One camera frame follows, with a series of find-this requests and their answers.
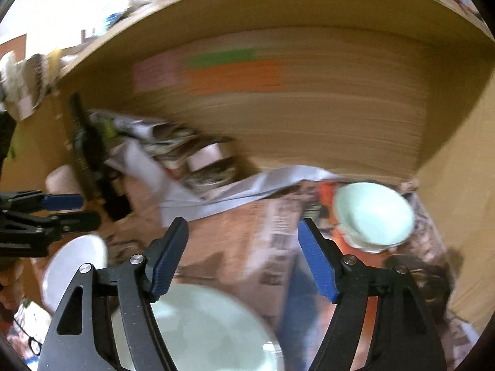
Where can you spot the dark glass bottle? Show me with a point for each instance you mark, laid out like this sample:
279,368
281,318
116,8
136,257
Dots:
96,170

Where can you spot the pink sticky note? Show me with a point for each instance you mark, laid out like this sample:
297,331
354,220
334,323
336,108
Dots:
156,71

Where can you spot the crumpled newspaper packing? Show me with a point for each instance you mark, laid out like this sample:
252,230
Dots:
232,197

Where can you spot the stack of magazines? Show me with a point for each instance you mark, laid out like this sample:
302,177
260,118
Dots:
154,135

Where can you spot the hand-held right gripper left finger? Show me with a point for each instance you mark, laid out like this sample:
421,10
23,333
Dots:
166,264

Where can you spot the white checkered object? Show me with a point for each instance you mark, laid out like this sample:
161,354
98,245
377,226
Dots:
23,85

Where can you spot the vintage printed paper cover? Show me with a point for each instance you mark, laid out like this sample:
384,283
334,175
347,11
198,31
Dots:
239,239

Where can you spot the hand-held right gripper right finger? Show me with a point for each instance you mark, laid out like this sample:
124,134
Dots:
315,266

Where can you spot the white plate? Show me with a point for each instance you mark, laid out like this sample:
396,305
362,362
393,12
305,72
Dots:
73,259

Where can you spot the mint green bowl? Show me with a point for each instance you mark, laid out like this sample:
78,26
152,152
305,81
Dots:
371,208

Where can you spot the orange sticky note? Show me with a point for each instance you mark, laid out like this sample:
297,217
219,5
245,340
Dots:
236,77

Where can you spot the mint green plate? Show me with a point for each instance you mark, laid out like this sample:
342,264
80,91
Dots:
216,328

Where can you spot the small bowl of trinkets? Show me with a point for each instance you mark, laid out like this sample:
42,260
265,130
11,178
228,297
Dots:
212,176

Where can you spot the small white box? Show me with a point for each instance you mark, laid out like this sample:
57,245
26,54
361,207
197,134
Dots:
207,156

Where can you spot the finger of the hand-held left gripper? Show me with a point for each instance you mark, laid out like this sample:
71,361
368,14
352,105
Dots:
62,201
77,222

